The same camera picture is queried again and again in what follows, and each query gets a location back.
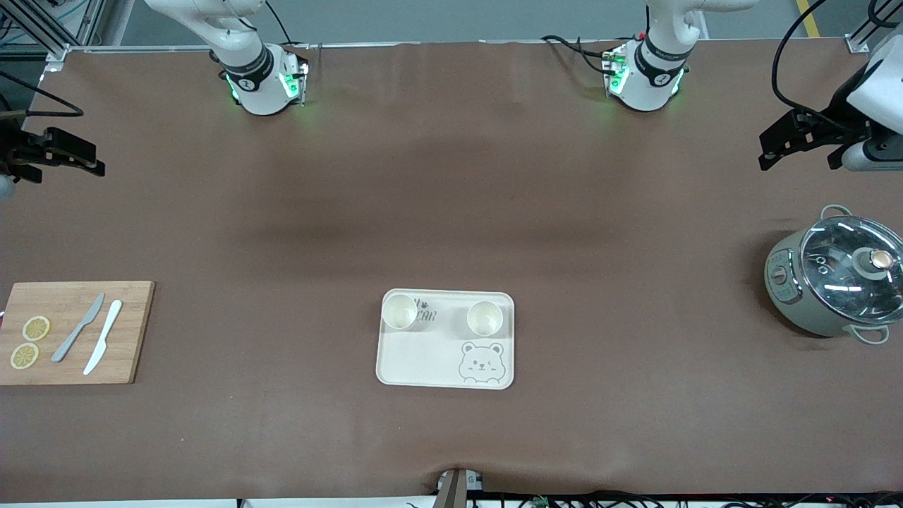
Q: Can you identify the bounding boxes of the white IKEA cup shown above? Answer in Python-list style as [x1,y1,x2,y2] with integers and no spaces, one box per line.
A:
[382,294,418,331]
[466,301,504,337]

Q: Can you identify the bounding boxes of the glass pot lid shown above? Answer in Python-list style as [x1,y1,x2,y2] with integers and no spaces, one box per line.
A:
[799,215,903,325]

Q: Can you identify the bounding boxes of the grey pot with glass lid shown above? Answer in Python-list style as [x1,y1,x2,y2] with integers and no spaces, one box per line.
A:
[764,205,903,345]

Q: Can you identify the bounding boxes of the grey plastic knife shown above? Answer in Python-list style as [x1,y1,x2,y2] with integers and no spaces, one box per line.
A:
[51,293,106,363]

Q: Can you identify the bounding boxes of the white plastic knife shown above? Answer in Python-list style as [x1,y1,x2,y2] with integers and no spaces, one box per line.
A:
[83,300,123,376]

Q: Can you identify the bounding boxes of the bamboo cutting board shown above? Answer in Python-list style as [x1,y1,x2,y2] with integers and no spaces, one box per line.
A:
[0,281,156,386]

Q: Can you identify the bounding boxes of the brown table mat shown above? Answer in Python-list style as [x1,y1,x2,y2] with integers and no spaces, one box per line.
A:
[0,41,903,503]

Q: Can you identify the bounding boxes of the beige bear print tray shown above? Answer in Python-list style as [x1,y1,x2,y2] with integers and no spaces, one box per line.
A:
[375,289,516,390]

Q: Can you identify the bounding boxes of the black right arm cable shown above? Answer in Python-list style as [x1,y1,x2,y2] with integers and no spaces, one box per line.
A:
[0,71,85,119]

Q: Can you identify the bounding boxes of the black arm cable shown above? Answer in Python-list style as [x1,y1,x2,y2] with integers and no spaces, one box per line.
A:
[771,0,851,131]
[0,71,85,119]

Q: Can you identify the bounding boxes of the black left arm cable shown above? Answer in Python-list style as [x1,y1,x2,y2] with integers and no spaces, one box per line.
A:
[771,0,851,131]

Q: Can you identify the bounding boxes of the black base cables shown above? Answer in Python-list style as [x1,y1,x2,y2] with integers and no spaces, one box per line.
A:
[541,34,616,75]

